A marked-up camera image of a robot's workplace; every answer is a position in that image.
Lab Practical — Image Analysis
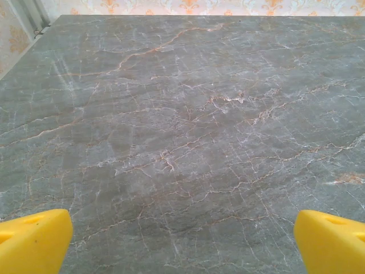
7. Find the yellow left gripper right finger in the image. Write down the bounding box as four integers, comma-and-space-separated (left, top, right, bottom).
293, 209, 365, 274

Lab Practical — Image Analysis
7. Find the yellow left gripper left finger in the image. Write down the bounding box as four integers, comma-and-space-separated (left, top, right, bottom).
0, 208, 74, 274

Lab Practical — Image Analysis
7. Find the aluminium frame post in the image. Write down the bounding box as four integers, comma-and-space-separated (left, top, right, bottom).
19, 0, 51, 29

